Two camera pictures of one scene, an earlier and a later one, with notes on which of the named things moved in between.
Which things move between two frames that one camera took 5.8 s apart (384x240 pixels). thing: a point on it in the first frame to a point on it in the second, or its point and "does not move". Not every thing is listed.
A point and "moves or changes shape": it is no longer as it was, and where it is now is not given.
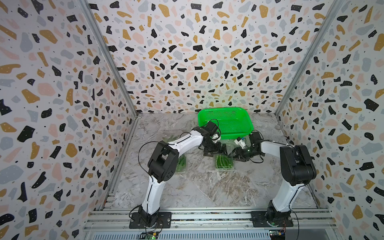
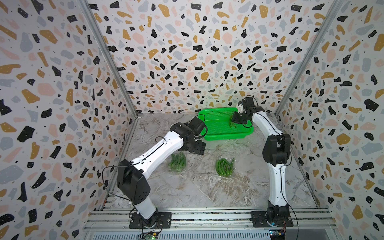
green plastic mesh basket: x=233 y=122 does not move
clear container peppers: x=223 y=162 moves or changes shape
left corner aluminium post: x=88 y=9 does not move
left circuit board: x=148 y=235 does not move
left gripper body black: x=212 y=148 to x=197 y=147
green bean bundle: x=182 y=164 does not move
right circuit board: x=276 y=235 does not move
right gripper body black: x=245 y=154 to x=239 y=118
